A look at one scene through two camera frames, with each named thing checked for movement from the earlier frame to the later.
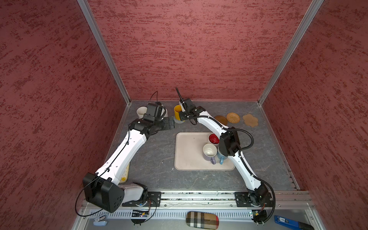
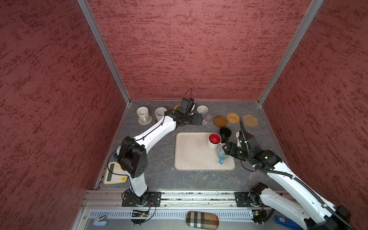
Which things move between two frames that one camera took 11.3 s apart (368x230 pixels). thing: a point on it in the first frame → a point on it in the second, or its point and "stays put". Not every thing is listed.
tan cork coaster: [250, 120] stays put
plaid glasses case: [202, 220] stays put
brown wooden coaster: [222, 119] stays put
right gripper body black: [186, 114] → [236, 152]
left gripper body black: [163, 124] → [191, 119]
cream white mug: [140, 111] stays put
